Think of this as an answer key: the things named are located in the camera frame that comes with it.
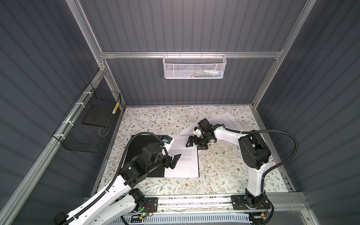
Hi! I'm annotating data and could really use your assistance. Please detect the markers in white basket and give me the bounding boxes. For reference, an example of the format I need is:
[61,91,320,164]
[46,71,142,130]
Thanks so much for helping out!
[187,70,223,78]

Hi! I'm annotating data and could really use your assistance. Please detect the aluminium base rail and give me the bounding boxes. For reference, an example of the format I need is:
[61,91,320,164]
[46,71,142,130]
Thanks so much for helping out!
[75,192,318,225]

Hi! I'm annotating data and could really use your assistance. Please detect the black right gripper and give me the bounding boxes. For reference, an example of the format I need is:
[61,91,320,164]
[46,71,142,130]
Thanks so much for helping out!
[186,133,212,149]

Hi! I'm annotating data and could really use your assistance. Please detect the white paper sheet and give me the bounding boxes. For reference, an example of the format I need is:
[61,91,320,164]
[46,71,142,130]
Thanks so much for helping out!
[164,135,200,178]

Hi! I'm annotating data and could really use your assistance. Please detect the black pad in basket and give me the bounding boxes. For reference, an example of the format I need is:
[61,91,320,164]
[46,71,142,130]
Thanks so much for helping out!
[82,105,113,128]

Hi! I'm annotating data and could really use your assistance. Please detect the yellow marker in basket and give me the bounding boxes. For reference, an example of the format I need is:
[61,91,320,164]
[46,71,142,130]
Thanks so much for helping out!
[112,101,120,114]

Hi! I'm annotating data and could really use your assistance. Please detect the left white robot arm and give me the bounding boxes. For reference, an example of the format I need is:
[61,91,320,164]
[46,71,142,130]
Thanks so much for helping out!
[54,143,181,225]

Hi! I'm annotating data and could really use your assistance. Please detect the black cable conduit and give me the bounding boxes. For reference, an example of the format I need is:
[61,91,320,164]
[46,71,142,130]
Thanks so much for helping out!
[60,132,167,225]
[212,123,299,195]

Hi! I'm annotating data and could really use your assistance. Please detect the right black cable conduit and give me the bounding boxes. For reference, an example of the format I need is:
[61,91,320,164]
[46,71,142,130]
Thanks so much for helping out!
[212,123,299,195]

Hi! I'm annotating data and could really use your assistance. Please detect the black white file folder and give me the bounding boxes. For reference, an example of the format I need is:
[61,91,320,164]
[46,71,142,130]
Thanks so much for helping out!
[124,135,157,163]

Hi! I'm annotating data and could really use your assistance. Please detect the aluminium frame post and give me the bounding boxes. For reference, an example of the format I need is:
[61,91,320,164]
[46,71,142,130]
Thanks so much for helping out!
[66,1,126,110]

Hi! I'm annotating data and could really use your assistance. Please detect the left black cable conduit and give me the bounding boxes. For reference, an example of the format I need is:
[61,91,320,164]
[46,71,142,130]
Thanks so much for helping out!
[60,132,167,225]

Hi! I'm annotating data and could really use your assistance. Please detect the white wire basket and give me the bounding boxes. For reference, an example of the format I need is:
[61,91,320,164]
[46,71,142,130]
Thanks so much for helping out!
[162,54,227,79]

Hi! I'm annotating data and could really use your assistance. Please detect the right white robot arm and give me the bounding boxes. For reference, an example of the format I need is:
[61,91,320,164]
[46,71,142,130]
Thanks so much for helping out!
[185,119,271,209]

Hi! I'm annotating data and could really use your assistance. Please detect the black wire basket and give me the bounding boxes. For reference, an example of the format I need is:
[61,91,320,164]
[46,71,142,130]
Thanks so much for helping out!
[53,85,122,153]

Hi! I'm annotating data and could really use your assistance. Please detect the printed paper sheet back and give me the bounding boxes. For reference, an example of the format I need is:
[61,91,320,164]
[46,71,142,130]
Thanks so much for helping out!
[179,112,244,136]

